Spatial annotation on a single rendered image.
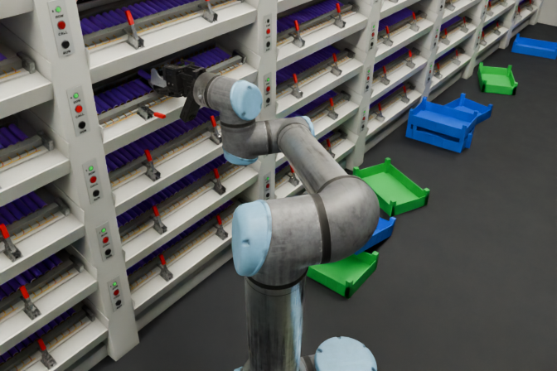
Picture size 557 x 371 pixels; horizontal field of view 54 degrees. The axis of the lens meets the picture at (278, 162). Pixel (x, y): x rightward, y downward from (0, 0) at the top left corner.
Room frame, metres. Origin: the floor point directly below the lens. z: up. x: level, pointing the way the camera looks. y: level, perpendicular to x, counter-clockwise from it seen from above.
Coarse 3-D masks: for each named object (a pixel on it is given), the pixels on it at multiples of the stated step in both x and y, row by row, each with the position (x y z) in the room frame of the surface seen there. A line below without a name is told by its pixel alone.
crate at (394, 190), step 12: (372, 168) 2.17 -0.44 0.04; (384, 168) 2.21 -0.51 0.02; (372, 180) 2.14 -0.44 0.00; (384, 180) 2.14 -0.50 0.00; (396, 180) 2.14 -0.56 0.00; (408, 180) 2.08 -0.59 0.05; (384, 192) 2.04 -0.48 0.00; (396, 192) 2.04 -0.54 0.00; (408, 192) 2.04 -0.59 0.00; (420, 192) 1.99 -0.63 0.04; (384, 204) 1.91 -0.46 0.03; (396, 204) 1.95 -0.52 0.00; (408, 204) 1.90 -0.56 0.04; (420, 204) 1.93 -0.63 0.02
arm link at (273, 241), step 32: (256, 224) 0.66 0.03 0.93; (288, 224) 0.66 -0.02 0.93; (320, 224) 0.66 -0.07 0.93; (256, 256) 0.63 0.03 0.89; (288, 256) 0.64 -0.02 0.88; (320, 256) 0.65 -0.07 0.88; (256, 288) 0.66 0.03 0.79; (288, 288) 0.65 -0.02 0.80; (256, 320) 0.69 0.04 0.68; (288, 320) 0.68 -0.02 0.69; (256, 352) 0.71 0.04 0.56; (288, 352) 0.70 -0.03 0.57
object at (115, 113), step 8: (224, 64) 1.61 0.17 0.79; (232, 64) 1.64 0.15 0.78; (216, 72) 1.59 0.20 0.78; (144, 96) 1.37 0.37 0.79; (152, 96) 1.38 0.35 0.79; (160, 96) 1.40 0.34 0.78; (128, 104) 1.32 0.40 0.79; (136, 104) 1.33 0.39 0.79; (112, 112) 1.28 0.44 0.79; (120, 112) 1.29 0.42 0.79; (128, 112) 1.32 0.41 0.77; (104, 120) 1.25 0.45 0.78; (112, 120) 1.26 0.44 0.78; (120, 120) 1.27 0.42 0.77
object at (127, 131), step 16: (224, 48) 1.75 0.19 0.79; (240, 48) 1.70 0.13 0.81; (176, 64) 1.60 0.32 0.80; (256, 64) 1.66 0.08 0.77; (160, 112) 1.35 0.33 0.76; (176, 112) 1.38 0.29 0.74; (112, 128) 1.25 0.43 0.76; (128, 128) 1.26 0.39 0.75; (144, 128) 1.29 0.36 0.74; (112, 144) 1.21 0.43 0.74
